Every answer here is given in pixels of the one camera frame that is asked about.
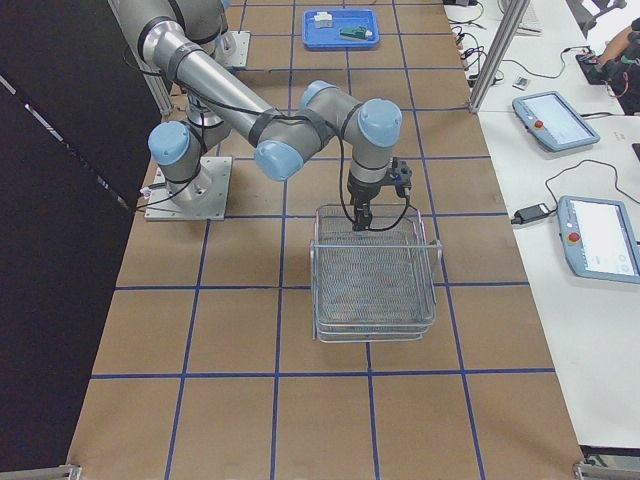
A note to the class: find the white circuit breaker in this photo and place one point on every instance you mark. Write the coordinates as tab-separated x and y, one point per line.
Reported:
322	19

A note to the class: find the bottom wire mesh tray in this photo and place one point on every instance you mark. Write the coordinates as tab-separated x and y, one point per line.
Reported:
352	337

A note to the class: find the teach pendant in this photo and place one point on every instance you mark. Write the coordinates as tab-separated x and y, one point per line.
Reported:
553	122
598	239

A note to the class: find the near left frame rail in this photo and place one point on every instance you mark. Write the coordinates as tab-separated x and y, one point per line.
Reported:
61	472

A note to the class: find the black side panel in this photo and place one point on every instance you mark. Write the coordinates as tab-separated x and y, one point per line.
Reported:
74	124

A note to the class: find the near teach pendant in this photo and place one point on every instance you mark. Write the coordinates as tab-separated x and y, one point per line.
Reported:
598	239

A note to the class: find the blue plastic tray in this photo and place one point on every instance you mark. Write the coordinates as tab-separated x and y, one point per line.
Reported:
329	38

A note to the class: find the aluminium frame post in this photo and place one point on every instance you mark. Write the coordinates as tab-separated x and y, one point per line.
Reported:
505	32

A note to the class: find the wire mesh tray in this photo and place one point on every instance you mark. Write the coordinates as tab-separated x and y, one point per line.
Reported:
378	278
352	337
367	329

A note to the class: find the person forearm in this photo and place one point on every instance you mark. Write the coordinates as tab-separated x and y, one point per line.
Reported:
620	65

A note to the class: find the top wire mesh tray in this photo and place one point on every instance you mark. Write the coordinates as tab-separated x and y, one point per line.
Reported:
378	278

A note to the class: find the far teach pendant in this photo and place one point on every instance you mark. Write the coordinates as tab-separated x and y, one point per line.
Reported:
553	122

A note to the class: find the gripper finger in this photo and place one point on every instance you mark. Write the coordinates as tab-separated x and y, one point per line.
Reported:
366	216
358	217

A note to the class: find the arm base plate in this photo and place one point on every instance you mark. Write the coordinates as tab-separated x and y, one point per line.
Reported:
204	199
237	47

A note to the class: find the near right frame rail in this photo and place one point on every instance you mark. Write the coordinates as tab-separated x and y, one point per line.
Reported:
583	471

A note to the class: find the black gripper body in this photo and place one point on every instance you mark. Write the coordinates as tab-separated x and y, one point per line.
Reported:
361	192

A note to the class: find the middle wire mesh tray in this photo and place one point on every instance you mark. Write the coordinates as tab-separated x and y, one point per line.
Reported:
367	329

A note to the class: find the frame rail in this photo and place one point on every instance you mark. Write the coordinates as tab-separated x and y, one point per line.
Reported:
583	471
61	472

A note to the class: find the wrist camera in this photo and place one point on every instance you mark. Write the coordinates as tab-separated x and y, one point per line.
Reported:
399	175

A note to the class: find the green terminal block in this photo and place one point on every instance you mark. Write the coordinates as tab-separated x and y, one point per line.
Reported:
359	33

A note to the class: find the black power brick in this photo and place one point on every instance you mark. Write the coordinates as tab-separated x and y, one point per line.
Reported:
531	214

